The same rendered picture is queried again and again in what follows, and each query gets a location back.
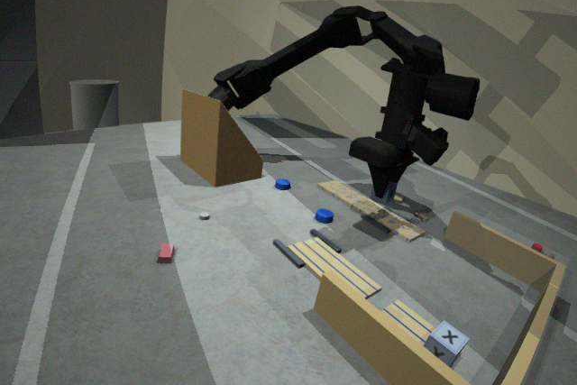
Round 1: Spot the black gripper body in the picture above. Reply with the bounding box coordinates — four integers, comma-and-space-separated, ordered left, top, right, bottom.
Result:
349, 101, 426, 168

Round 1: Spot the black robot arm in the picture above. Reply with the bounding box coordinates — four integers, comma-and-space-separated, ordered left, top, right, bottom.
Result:
207, 5, 480, 165

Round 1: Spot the red rectangular block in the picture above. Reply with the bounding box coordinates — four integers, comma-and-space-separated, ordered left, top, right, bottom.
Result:
159, 243, 174, 263

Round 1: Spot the tan flat strip with blue lines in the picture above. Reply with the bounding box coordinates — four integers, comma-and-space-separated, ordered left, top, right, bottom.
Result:
288, 237, 343, 280

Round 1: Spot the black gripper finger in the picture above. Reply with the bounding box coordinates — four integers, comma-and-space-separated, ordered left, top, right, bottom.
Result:
390, 155, 420, 184
367, 162, 404, 198

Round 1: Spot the blue short cylinder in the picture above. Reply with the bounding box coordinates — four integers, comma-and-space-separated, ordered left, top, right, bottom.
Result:
316, 209, 334, 224
275, 179, 290, 190

